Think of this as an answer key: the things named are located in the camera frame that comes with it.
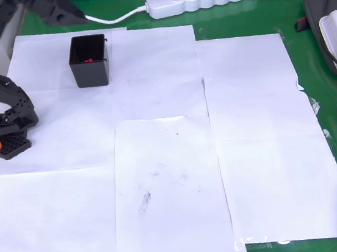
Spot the black square box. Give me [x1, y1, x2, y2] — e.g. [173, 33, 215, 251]
[65, 32, 114, 90]

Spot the black red usb stick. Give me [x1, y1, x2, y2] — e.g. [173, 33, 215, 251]
[294, 16, 311, 33]

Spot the grey pad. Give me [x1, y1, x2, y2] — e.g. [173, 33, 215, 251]
[303, 0, 337, 80]

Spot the white paper sheet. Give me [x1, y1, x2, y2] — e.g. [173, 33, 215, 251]
[0, 158, 142, 252]
[209, 86, 337, 252]
[103, 20, 210, 128]
[0, 23, 136, 106]
[100, 107, 248, 252]
[0, 83, 122, 181]
[194, 27, 312, 146]

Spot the white power cable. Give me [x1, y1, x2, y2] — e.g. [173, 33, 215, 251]
[84, 4, 150, 28]

